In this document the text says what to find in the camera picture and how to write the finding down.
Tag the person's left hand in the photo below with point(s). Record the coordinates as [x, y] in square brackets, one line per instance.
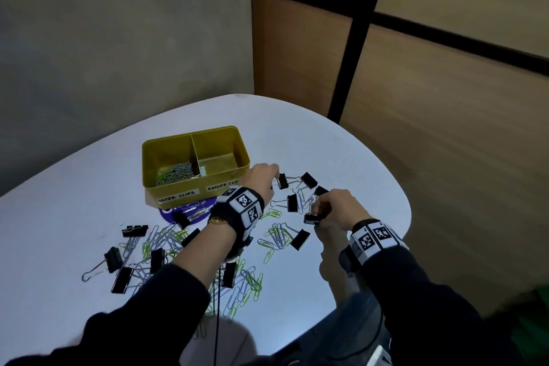
[261, 181]

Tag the person's right hand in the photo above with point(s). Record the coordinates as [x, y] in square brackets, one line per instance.
[343, 209]

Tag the black metal binder clip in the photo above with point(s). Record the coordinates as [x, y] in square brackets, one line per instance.
[283, 181]
[311, 219]

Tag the yellow divided tin box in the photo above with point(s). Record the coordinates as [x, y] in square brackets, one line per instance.
[214, 151]

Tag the pile of coloured paper clips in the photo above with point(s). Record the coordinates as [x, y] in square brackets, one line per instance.
[176, 173]
[251, 282]

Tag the group of black binder clips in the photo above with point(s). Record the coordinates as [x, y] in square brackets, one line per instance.
[115, 259]

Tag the person's left forearm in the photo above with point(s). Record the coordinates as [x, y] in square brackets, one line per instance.
[201, 250]

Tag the person's right forearm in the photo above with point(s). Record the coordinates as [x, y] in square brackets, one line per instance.
[420, 293]

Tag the person's black sweater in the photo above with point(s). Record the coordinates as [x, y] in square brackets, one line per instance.
[128, 327]

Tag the purple round sticker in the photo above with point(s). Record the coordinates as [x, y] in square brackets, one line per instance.
[167, 212]

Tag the wooden partition panel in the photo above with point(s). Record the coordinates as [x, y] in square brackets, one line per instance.
[300, 52]
[450, 164]

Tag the black left wrist camera band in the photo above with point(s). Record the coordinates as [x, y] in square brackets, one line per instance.
[240, 211]

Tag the black wrist camera band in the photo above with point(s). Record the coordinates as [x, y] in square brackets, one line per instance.
[373, 241]
[240, 211]

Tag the black right wrist camera band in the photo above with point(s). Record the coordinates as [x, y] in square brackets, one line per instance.
[373, 241]

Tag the blue chair with black frame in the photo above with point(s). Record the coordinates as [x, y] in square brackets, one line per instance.
[356, 44]

